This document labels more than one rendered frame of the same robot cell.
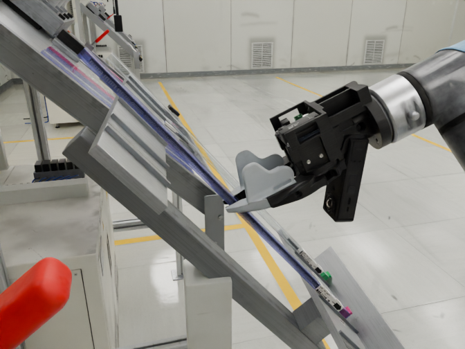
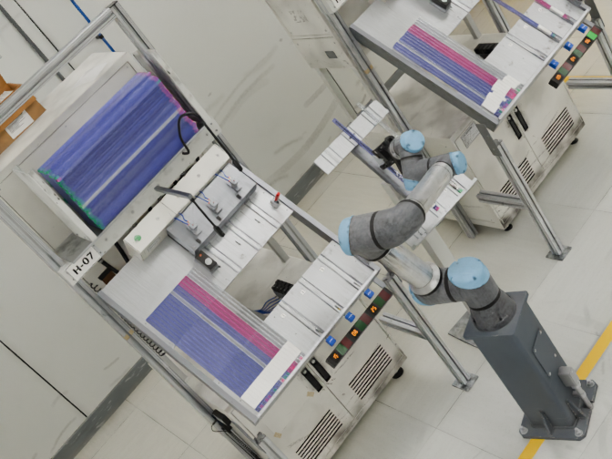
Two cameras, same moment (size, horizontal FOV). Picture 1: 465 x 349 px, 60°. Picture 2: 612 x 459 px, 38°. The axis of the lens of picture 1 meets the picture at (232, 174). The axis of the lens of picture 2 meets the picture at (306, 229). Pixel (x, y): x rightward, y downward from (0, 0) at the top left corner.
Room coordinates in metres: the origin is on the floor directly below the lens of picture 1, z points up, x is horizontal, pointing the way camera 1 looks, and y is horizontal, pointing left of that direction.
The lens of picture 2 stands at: (-0.23, -2.70, 2.52)
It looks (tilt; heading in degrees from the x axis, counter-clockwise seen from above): 30 degrees down; 83
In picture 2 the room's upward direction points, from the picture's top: 38 degrees counter-clockwise
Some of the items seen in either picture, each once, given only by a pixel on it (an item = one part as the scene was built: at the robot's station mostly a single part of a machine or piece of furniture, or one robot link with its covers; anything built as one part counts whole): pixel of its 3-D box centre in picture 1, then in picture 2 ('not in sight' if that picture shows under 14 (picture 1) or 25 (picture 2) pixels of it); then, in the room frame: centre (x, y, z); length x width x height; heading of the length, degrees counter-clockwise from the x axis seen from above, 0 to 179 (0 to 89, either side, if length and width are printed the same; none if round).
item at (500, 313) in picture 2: not in sight; (488, 303); (0.34, -0.56, 0.60); 0.15 x 0.15 x 0.10
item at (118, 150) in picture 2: not in sight; (120, 148); (-0.22, 0.25, 1.52); 0.51 x 0.13 x 0.27; 15
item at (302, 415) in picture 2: not in sight; (280, 364); (-0.31, 0.35, 0.31); 0.70 x 0.65 x 0.62; 15
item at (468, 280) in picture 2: not in sight; (471, 280); (0.34, -0.55, 0.72); 0.13 x 0.12 x 0.14; 129
